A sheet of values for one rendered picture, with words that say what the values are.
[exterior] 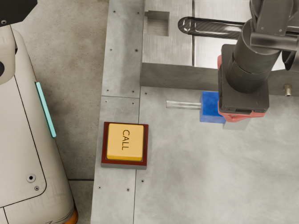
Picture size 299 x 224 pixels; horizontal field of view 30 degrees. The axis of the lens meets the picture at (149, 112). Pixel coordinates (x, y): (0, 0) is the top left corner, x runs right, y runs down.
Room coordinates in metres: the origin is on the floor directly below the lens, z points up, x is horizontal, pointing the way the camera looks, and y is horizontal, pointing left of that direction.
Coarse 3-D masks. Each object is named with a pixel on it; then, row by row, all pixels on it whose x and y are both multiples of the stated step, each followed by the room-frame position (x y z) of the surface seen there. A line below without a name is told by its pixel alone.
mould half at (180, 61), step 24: (144, 0) 0.66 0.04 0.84; (168, 0) 0.62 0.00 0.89; (192, 0) 0.63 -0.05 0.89; (216, 0) 0.65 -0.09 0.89; (240, 0) 0.66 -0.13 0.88; (144, 48) 0.52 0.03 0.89; (168, 48) 0.52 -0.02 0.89; (192, 48) 0.53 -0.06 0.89; (216, 48) 0.54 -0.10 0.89; (144, 72) 0.49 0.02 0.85; (168, 72) 0.49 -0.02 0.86; (192, 72) 0.50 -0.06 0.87; (216, 72) 0.50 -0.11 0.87; (288, 72) 0.51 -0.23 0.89
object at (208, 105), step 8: (200, 96) 0.42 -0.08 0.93; (208, 96) 0.41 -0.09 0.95; (216, 96) 0.41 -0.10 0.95; (168, 104) 0.39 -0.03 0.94; (176, 104) 0.39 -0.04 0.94; (184, 104) 0.39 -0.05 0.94; (192, 104) 0.40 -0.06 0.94; (200, 104) 0.40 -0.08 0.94; (208, 104) 0.40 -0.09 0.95; (216, 104) 0.40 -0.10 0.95; (200, 112) 0.39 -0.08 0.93; (208, 112) 0.38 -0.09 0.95; (216, 112) 0.38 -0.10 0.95; (200, 120) 0.38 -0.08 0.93; (208, 120) 0.38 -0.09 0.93; (216, 120) 0.38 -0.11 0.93; (224, 120) 0.38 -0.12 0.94; (248, 120) 0.38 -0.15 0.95; (224, 128) 0.38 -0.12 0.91; (232, 128) 0.38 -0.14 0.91; (240, 128) 0.38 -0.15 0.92
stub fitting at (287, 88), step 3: (285, 84) 0.52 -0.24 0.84; (288, 84) 0.51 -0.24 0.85; (285, 87) 0.51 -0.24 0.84; (288, 87) 0.51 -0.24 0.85; (291, 87) 0.51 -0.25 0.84; (285, 90) 0.50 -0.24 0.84; (288, 90) 0.50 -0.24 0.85; (285, 93) 0.50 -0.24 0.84; (288, 93) 0.50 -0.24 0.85; (288, 96) 0.50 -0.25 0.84
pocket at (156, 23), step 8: (144, 16) 0.59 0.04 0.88; (152, 16) 0.60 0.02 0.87; (160, 16) 0.60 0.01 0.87; (168, 16) 0.60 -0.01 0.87; (144, 24) 0.57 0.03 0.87; (152, 24) 0.59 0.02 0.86; (160, 24) 0.59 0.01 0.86; (168, 24) 0.59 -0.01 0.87; (144, 32) 0.56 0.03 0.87; (152, 32) 0.57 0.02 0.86; (160, 32) 0.57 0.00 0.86; (168, 32) 0.57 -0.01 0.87
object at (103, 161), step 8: (104, 128) 0.38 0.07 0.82; (144, 128) 0.39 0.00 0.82; (104, 136) 0.37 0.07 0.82; (144, 136) 0.38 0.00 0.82; (104, 144) 0.35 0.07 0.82; (144, 144) 0.36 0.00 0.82; (104, 152) 0.34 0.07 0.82; (144, 152) 0.35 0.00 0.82; (104, 160) 0.32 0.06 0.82; (112, 160) 0.33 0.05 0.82; (120, 160) 0.33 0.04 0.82; (144, 160) 0.33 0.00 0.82
